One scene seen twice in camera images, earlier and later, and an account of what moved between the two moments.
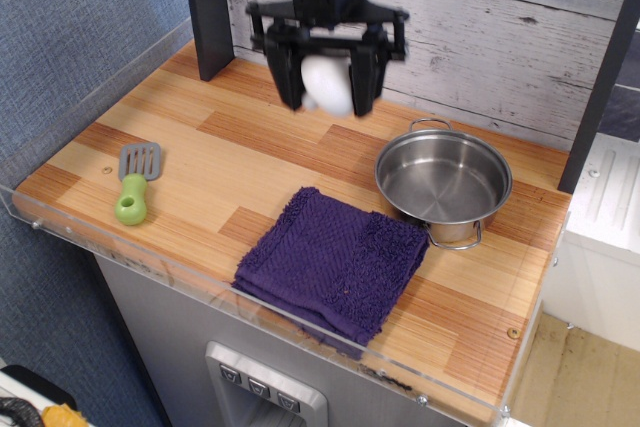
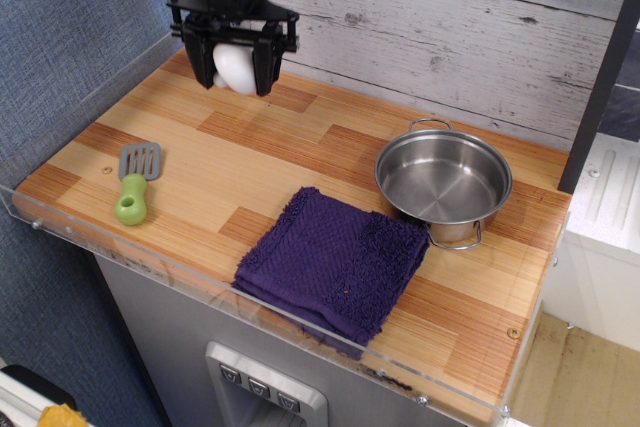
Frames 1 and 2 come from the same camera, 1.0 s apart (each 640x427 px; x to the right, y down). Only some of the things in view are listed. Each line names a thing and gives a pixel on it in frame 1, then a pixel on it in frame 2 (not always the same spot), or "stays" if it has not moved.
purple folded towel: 335,268 stays
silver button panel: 250,394 stays
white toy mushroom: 327,84 to 234,68
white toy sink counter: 594,286 stays
